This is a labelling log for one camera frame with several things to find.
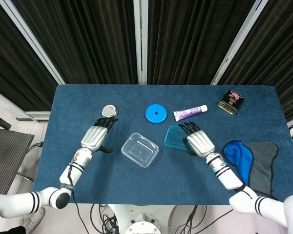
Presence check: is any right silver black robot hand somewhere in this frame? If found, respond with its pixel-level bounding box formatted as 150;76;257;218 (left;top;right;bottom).
176;120;216;159

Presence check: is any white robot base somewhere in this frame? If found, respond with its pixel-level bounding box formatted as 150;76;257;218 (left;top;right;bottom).
106;203;179;234

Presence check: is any white sneaker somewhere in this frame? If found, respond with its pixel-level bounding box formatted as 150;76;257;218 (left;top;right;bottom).
19;208;46;233

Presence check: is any white metal frame post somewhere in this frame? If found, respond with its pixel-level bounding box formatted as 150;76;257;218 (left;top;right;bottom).
0;0;66;85
133;0;149;85
210;0;270;85

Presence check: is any blue disc with hole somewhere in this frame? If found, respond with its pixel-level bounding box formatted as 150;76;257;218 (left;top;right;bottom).
145;104;167;124

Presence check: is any black gold tin can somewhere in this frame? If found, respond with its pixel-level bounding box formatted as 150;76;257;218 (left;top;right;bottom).
217;89;245;116

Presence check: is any purple white tube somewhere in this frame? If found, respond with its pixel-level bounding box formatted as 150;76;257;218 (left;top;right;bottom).
173;104;209;123

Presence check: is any black cable bundle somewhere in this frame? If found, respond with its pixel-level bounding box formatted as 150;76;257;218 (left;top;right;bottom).
73;203;121;234
179;204;235;234

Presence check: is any blue fabric table cover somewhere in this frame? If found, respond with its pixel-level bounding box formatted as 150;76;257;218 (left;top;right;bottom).
33;84;293;205

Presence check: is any dark pleated curtain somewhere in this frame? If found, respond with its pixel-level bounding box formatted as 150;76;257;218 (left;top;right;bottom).
0;0;293;127

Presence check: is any clear plastic container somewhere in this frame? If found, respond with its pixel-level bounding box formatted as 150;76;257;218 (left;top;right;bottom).
121;132;160;169
163;124;190;151

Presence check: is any black chrome handle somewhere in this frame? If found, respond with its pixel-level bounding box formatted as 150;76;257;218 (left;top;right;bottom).
0;114;12;130

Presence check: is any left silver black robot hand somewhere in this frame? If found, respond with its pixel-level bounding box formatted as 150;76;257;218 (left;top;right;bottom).
80;117;119;155

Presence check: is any round metal tin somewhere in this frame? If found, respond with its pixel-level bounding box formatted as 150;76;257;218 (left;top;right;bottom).
101;104;119;119

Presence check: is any blue grey cloth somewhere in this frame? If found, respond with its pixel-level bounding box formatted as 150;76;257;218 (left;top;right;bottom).
221;139;280;201

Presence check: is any black mesh chair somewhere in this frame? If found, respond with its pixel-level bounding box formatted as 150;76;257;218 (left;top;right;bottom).
0;126;44;183

